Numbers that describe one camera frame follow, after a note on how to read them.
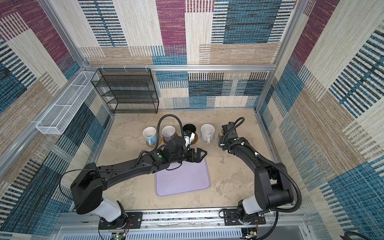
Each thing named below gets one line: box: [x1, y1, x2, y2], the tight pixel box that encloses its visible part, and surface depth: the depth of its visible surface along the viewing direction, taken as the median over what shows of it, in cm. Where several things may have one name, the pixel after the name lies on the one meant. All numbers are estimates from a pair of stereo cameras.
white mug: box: [200, 123, 215, 144], surface depth 99 cm
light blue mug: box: [142, 126, 157, 146], surface depth 96 cm
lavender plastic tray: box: [155, 158, 211, 197], surface depth 87 cm
